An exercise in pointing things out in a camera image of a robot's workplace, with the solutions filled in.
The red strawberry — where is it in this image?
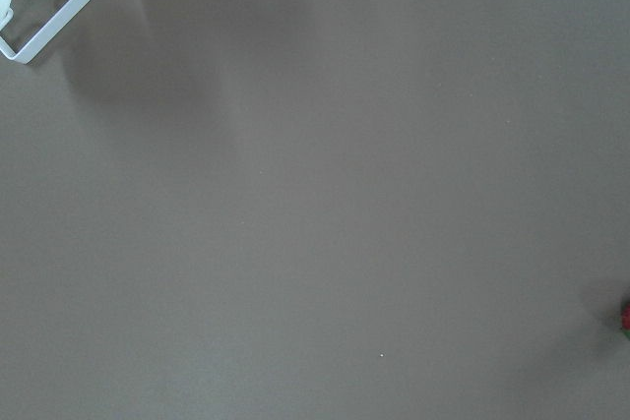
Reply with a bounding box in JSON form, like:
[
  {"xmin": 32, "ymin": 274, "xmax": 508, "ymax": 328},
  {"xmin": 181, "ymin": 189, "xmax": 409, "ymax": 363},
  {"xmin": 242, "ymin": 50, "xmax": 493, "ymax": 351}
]
[{"xmin": 619, "ymin": 303, "xmax": 630, "ymax": 338}]

